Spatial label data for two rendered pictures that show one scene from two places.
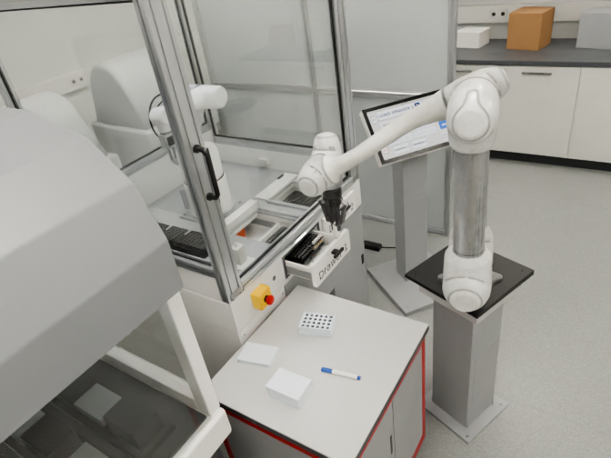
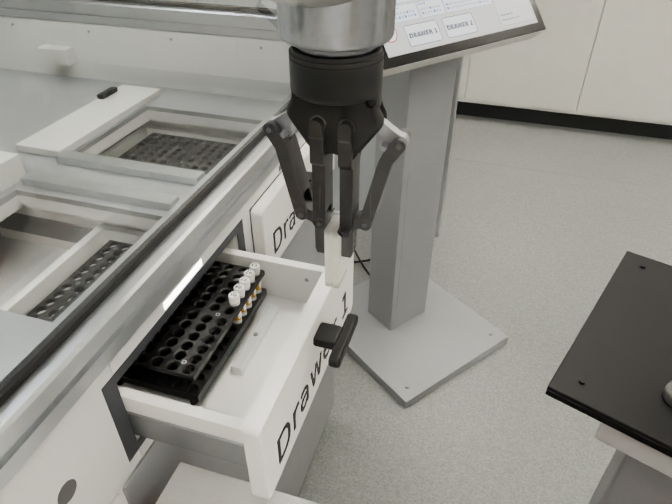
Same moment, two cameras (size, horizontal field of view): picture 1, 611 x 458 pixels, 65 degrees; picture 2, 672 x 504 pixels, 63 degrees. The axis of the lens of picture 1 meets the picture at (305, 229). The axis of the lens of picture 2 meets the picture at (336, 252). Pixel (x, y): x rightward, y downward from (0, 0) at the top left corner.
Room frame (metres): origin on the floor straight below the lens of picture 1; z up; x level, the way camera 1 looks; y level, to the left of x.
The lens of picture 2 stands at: (1.23, 0.03, 1.32)
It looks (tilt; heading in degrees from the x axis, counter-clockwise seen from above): 36 degrees down; 340
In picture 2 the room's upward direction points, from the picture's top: straight up
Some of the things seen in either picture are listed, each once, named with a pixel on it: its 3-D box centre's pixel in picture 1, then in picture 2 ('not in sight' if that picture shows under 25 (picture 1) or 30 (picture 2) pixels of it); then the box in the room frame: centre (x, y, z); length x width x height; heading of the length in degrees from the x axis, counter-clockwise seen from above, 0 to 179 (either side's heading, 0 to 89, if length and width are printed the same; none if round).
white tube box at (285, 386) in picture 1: (289, 388); not in sight; (1.07, 0.13, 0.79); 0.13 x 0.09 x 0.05; 54
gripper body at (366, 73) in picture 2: (332, 196); (336, 99); (1.65, -0.12, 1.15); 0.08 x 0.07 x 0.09; 53
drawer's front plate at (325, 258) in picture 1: (331, 256); (309, 352); (1.63, -0.09, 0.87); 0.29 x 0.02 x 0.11; 143
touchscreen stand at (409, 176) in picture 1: (415, 214); (418, 199); (2.42, -0.66, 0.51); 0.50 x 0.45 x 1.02; 16
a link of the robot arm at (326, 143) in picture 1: (326, 154); not in sight; (1.63, -0.12, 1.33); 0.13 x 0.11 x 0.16; 156
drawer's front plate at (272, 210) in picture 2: (339, 214); (295, 194); (1.97, -0.17, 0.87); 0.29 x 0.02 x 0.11; 143
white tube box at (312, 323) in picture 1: (317, 323); not in sight; (1.35, 0.01, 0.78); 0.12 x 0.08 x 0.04; 69
